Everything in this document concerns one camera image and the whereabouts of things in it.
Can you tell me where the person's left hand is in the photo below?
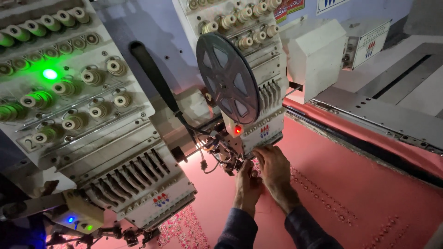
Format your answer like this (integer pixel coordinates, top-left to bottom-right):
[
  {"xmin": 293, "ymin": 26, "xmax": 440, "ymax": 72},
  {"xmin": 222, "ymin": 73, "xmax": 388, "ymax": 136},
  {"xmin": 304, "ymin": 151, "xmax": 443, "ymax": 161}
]
[{"xmin": 234, "ymin": 159, "xmax": 263, "ymax": 209}]

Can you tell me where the person's right hand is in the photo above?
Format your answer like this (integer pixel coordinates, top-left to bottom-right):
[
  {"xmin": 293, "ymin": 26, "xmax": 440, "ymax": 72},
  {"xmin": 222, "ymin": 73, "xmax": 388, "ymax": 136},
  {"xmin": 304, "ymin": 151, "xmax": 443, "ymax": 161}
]
[{"xmin": 251, "ymin": 144, "xmax": 301, "ymax": 212}]

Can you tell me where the grey sequin reel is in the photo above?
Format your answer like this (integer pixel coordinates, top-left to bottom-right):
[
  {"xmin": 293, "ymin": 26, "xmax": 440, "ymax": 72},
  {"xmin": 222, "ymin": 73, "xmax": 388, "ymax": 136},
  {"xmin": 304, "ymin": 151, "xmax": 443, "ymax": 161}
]
[{"xmin": 196, "ymin": 33, "xmax": 261, "ymax": 125}]

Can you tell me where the embroidery machine head red light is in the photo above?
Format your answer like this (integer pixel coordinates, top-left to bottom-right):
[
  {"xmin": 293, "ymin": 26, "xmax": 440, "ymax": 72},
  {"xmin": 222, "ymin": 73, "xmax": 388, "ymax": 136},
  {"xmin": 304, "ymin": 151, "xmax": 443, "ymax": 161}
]
[{"xmin": 172, "ymin": 0, "xmax": 290, "ymax": 155}]

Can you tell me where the pink embroidered fabric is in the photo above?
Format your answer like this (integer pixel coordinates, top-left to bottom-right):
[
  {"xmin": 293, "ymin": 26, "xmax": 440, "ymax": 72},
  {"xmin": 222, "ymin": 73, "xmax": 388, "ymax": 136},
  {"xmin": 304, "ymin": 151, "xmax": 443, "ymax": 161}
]
[{"xmin": 47, "ymin": 98, "xmax": 443, "ymax": 249}]

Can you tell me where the white machine end cover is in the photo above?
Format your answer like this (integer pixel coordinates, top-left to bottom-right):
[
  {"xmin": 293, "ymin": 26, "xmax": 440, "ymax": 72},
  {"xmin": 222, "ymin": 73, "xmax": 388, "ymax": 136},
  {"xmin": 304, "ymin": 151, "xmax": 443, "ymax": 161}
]
[{"xmin": 287, "ymin": 19, "xmax": 349, "ymax": 105}]

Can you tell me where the red poster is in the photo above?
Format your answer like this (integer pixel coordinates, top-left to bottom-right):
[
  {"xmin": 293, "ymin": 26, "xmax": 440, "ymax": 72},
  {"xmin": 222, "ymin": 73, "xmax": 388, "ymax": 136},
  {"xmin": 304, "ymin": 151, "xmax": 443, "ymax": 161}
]
[{"xmin": 273, "ymin": 0, "xmax": 306, "ymax": 24}]

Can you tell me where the white control box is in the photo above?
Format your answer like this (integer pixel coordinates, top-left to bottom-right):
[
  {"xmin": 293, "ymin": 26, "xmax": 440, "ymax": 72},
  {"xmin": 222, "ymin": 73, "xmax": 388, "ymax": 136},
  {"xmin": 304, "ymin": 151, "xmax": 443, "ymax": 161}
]
[{"xmin": 341, "ymin": 19, "xmax": 392, "ymax": 71}]

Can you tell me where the white and blue poster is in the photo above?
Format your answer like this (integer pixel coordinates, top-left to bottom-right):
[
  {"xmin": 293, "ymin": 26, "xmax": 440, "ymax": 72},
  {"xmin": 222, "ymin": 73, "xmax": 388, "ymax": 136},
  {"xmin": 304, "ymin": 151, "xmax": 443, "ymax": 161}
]
[{"xmin": 316, "ymin": 0, "xmax": 350, "ymax": 15}]

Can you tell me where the embroidery machine head green light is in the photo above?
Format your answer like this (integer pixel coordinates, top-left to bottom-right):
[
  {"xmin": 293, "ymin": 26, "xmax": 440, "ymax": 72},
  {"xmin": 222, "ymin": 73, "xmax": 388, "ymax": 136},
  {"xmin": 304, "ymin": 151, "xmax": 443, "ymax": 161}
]
[{"xmin": 0, "ymin": 0, "xmax": 198, "ymax": 232}]

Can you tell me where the cream sequin device blue light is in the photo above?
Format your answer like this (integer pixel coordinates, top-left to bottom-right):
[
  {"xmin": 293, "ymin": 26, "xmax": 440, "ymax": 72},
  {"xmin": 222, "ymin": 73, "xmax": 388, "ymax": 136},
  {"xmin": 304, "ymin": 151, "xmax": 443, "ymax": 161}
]
[{"xmin": 45, "ymin": 190, "xmax": 161, "ymax": 248}]

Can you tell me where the sequin feeder device with cables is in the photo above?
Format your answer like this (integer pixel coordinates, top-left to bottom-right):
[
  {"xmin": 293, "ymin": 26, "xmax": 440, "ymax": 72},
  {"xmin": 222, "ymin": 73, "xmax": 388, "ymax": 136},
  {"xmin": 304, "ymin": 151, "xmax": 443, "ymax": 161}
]
[{"xmin": 194, "ymin": 125, "xmax": 255, "ymax": 177}]

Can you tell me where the black fabric frame bar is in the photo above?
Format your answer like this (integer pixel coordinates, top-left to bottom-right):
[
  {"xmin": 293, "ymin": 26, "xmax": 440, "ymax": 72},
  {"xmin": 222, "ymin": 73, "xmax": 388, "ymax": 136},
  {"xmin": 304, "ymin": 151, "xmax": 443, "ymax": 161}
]
[{"xmin": 286, "ymin": 106, "xmax": 443, "ymax": 189}]

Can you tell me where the metal machine frame rail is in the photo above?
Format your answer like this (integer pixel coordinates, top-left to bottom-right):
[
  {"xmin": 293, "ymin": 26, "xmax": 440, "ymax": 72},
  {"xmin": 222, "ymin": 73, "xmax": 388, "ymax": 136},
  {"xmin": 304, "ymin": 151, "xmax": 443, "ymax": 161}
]
[{"xmin": 309, "ymin": 35, "xmax": 443, "ymax": 155}]

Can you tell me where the black corrugated cable hose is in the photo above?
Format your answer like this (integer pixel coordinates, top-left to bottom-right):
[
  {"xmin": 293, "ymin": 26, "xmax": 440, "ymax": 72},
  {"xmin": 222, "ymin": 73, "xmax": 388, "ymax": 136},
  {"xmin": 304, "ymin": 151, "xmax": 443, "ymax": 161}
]
[{"xmin": 129, "ymin": 41, "xmax": 212, "ymax": 136}]

